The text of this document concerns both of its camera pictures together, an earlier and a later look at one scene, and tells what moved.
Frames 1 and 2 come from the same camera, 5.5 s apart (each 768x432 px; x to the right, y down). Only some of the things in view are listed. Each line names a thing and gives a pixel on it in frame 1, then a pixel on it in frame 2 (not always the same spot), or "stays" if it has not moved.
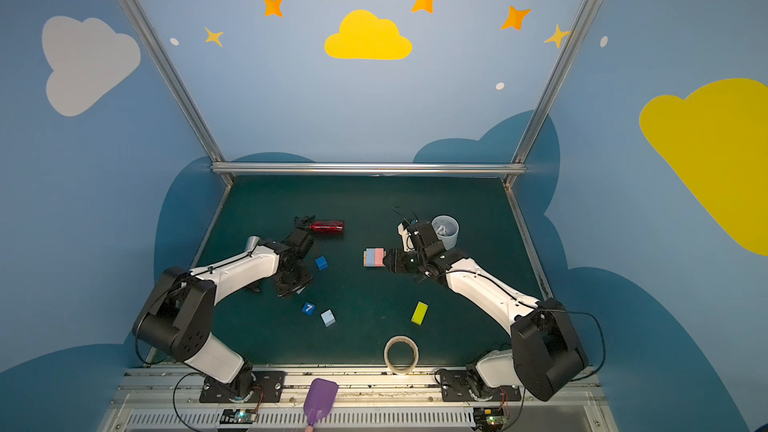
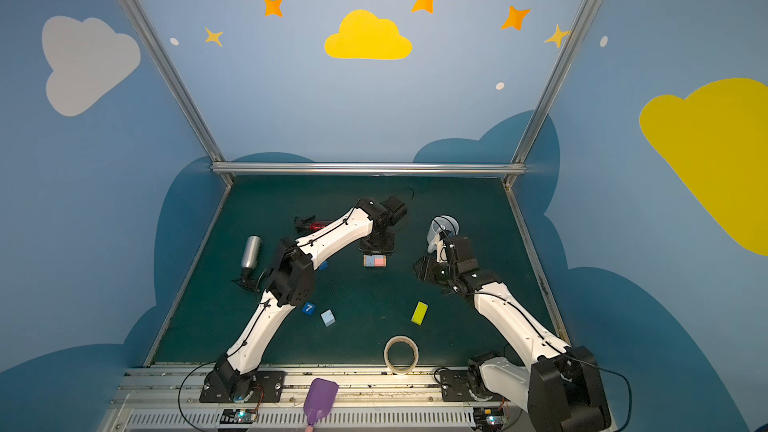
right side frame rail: (526, 240) stays
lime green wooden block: (419, 313) stays
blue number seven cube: (308, 308) stays
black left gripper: (303, 226) to (306, 223)
